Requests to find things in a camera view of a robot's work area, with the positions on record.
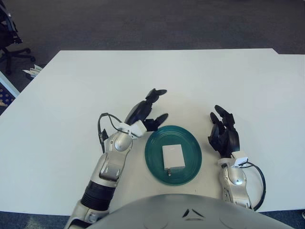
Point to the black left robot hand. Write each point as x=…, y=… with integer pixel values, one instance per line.
x=140, y=109

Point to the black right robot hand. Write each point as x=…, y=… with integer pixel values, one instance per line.
x=231, y=140

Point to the white charger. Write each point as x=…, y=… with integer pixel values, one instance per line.
x=174, y=156

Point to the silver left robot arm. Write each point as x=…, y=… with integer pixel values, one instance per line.
x=109, y=164

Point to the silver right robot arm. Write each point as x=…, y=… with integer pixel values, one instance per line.
x=234, y=181

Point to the green ribbed plate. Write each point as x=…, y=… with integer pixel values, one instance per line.
x=155, y=148

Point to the grey robot torso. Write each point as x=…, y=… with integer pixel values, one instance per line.
x=190, y=212

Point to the white paper cards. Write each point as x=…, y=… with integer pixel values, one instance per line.
x=33, y=70

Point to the white shelf board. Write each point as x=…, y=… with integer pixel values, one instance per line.
x=9, y=84

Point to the blue dotted mat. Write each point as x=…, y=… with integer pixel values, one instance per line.
x=3, y=96

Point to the black office chair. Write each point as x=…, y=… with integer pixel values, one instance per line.
x=8, y=51

